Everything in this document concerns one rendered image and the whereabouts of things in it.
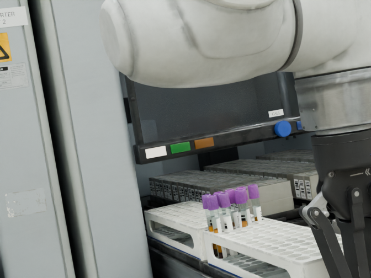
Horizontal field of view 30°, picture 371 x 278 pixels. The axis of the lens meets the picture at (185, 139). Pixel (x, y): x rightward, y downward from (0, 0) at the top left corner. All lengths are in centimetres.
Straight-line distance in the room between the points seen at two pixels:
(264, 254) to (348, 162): 21
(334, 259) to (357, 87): 17
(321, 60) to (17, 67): 63
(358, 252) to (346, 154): 10
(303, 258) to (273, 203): 51
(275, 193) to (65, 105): 42
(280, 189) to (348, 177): 59
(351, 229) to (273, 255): 14
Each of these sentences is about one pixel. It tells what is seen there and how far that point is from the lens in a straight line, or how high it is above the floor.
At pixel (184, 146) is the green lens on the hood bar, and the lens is 121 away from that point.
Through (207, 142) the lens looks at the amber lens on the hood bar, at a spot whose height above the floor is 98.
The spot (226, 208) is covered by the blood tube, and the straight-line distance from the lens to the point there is 99.
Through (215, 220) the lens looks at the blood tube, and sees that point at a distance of 99.
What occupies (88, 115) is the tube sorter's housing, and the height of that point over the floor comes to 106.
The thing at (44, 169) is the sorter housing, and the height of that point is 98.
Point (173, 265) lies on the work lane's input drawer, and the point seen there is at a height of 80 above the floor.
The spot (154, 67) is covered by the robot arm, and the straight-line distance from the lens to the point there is 58.
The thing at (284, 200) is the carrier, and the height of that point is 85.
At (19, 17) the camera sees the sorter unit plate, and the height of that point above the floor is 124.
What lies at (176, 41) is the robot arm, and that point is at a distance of 57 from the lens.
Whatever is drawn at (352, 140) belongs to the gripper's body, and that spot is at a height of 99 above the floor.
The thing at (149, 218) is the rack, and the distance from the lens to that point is 129.
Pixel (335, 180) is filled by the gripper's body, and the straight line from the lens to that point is 71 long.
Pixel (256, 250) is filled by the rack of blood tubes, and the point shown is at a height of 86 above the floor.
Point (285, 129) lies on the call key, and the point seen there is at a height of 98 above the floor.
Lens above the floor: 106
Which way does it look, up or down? 3 degrees down
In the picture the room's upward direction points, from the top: 9 degrees counter-clockwise
